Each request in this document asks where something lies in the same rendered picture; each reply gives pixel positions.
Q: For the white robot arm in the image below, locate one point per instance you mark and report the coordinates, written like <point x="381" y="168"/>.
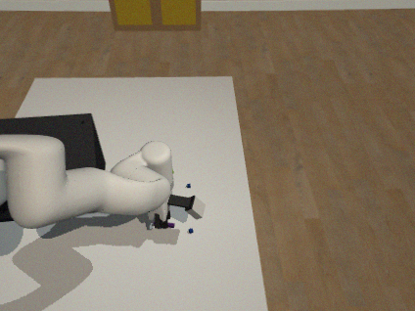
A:
<point x="41" y="192"/>

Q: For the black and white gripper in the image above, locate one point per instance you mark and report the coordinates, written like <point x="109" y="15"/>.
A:
<point x="161" y="214"/>

